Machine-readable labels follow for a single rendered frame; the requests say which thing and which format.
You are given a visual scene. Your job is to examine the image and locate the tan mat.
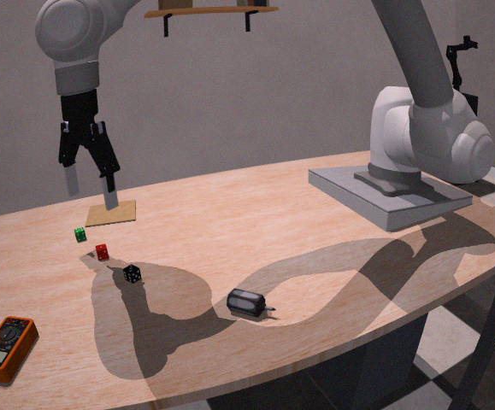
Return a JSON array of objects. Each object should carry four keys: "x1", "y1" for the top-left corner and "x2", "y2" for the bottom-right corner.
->
[{"x1": 85, "y1": 199, "x2": 136, "y2": 227}]

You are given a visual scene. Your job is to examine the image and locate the red die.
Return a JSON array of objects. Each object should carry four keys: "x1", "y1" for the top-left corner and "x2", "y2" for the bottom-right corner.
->
[{"x1": 96, "y1": 244, "x2": 109, "y2": 261}]

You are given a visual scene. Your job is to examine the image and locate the green die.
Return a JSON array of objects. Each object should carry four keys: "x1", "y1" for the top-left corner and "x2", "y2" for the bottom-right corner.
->
[{"x1": 74, "y1": 227, "x2": 86, "y2": 242}]

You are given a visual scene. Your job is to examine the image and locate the orange digital multimeter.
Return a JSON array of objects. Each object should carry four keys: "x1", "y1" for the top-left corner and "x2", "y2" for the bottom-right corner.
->
[{"x1": 0, "y1": 316, "x2": 38, "y2": 384}]

